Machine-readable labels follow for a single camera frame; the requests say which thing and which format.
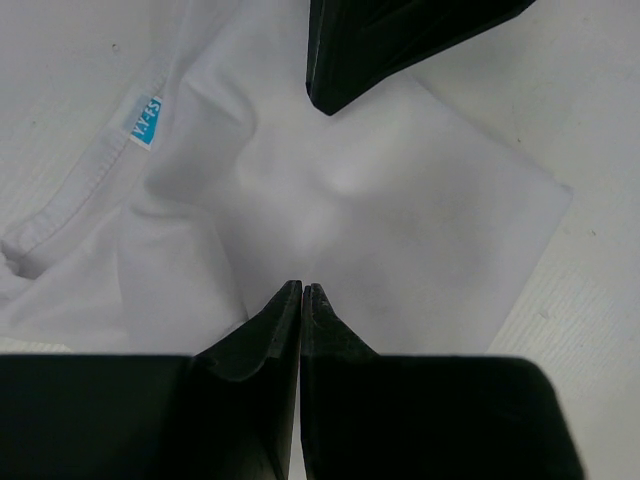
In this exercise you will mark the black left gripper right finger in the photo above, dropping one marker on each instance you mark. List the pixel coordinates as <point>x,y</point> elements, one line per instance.
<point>370,416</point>

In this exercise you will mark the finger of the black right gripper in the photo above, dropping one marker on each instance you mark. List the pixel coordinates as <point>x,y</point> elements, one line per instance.
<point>354,45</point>

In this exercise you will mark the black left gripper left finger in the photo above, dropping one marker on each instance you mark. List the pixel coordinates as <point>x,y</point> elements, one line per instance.
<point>225,413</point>

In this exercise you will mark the white t-shirt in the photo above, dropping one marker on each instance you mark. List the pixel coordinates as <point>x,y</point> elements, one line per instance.
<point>216,181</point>

